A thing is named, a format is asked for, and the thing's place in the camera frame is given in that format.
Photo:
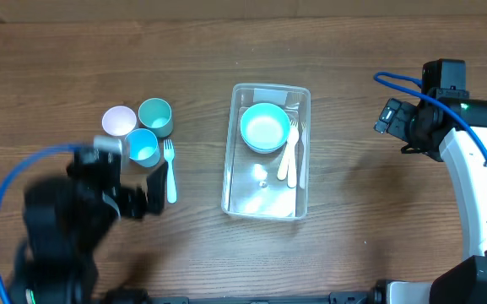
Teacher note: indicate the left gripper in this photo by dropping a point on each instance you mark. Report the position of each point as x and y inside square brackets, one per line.
[158, 190]

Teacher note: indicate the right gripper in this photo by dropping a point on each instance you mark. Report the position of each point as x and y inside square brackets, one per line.
[399, 111]

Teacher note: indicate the blue cup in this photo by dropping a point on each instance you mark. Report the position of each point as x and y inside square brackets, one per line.
[143, 147]

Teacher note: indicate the blue bowl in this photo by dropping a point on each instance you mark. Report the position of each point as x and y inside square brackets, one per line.
[264, 119]

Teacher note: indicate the yellow fork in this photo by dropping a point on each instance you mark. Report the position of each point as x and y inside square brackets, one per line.
[283, 167]

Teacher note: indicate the white spoon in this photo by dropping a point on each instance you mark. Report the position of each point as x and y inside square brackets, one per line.
[292, 142]

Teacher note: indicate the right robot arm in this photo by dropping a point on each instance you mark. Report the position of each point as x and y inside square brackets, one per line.
[454, 132]

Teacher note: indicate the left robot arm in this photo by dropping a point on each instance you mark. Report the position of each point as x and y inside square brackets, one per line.
[67, 217]

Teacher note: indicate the clear plastic container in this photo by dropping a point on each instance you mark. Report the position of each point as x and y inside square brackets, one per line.
[251, 188]

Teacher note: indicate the light blue fork right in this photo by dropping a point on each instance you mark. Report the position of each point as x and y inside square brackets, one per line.
[169, 155]

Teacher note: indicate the light blue fork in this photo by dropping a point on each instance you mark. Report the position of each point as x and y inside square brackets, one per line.
[169, 155]
[303, 138]

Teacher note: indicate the green cup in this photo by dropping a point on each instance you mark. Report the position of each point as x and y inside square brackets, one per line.
[156, 115]

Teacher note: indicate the white cup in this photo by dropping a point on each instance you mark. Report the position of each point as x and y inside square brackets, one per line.
[119, 121]

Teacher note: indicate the white bowl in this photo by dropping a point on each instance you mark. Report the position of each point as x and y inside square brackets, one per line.
[263, 150]

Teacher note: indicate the light blue fork left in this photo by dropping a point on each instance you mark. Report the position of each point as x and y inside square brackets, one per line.
[303, 138]

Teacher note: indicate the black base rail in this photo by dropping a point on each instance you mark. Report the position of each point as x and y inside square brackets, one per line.
[126, 296]

